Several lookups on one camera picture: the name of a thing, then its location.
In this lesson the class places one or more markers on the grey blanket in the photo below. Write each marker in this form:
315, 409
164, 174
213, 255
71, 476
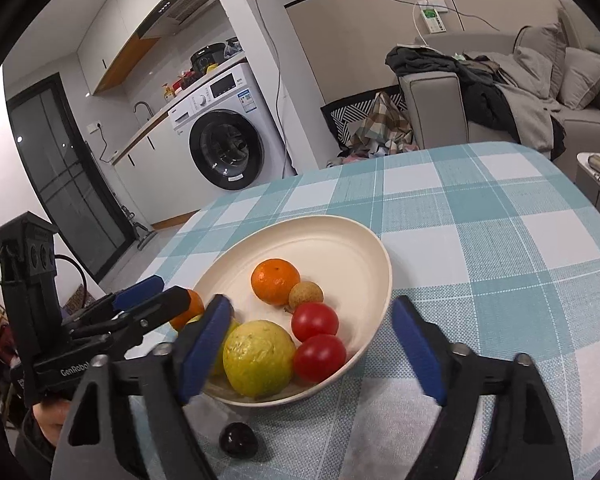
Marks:
525, 105

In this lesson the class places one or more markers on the orange mandarin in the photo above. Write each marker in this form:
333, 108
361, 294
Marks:
194, 307
275, 280

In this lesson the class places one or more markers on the person's left hand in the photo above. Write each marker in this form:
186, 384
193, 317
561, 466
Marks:
52, 420

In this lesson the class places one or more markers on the white wall cabinets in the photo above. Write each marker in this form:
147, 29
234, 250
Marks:
115, 35

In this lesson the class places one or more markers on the white washing machine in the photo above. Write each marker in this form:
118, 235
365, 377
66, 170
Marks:
260, 110

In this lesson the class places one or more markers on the floor mop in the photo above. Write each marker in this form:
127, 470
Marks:
142, 232

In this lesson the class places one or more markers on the person's left forearm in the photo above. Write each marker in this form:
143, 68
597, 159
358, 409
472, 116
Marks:
32, 455

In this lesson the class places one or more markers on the teal white checked tablecloth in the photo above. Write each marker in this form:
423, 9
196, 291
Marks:
480, 235

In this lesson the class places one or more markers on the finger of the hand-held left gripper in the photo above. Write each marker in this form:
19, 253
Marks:
140, 290
165, 305

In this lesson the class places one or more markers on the black rice cooker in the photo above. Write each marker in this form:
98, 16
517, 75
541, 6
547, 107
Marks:
205, 57

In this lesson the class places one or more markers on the plaid cloth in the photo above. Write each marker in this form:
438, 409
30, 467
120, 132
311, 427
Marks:
380, 125

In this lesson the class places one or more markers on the gold pouch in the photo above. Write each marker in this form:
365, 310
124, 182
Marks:
598, 166

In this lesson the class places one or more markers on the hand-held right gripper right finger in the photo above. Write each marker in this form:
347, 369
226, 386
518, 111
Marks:
420, 355

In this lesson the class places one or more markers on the white kitchen counter unit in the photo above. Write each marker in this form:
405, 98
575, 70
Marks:
155, 180

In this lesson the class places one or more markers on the black glass door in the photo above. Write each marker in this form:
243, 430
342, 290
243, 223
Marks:
55, 160

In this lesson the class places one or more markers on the red tomato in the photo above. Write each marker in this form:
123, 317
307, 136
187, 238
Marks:
315, 321
320, 357

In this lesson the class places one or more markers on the tan bumpy lychee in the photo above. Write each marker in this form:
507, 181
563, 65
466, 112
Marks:
306, 296

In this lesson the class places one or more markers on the grey sofa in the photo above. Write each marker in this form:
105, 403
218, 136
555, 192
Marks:
430, 105

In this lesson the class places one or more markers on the black white patterned chair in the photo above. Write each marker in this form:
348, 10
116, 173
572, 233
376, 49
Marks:
342, 115

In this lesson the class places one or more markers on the cream round plate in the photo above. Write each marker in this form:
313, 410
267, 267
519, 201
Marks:
330, 250

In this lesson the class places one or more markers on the kitchen faucet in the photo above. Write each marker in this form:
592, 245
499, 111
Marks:
142, 110

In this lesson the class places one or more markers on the range hood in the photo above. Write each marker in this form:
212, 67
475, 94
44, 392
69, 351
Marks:
185, 7

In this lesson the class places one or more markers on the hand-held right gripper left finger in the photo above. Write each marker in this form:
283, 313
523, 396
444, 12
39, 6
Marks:
205, 355

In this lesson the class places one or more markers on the dark clothes pile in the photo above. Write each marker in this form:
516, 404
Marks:
415, 60

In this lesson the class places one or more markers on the grey cushion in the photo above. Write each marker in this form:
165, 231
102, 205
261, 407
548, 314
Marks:
535, 70
585, 77

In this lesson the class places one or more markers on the dark purple plum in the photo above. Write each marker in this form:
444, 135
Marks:
237, 440

